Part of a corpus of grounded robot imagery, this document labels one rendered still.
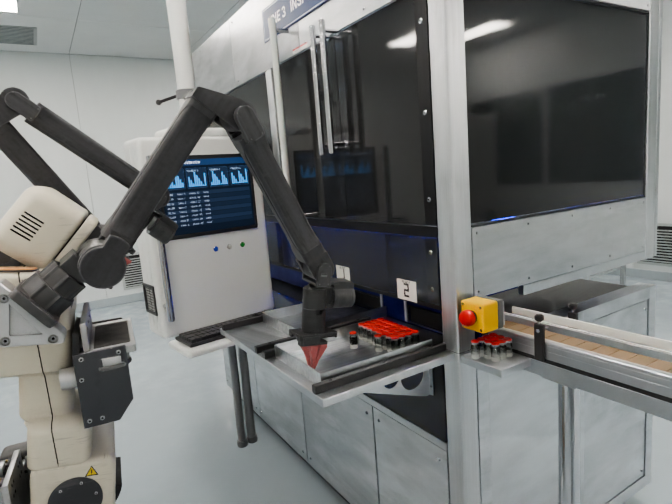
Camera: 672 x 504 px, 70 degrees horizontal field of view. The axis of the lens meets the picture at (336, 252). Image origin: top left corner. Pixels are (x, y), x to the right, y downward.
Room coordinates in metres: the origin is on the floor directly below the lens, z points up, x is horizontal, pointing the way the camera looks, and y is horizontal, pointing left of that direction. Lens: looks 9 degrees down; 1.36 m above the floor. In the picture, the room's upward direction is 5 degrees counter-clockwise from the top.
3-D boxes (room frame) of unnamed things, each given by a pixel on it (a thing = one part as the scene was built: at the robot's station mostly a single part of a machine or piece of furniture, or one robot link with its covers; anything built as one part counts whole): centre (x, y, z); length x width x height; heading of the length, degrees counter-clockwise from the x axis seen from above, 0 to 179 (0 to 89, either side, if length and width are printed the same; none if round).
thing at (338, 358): (1.25, -0.02, 0.90); 0.34 x 0.26 x 0.04; 120
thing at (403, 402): (2.09, 0.25, 0.73); 1.98 x 0.01 x 0.25; 31
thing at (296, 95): (1.82, 0.07, 1.51); 0.47 x 0.01 x 0.59; 31
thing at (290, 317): (1.60, 0.06, 0.90); 0.34 x 0.26 x 0.04; 121
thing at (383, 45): (1.43, -0.16, 1.51); 0.43 x 0.01 x 0.59; 31
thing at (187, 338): (1.81, 0.42, 0.82); 0.40 x 0.14 x 0.02; 129
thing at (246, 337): (1.42, 0.03, 0.87); 0.70 x 0.48 x 0.02; 31
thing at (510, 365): (1.17, -0.39, 0.87); 0.14 x 0.13 x 0.02; 121
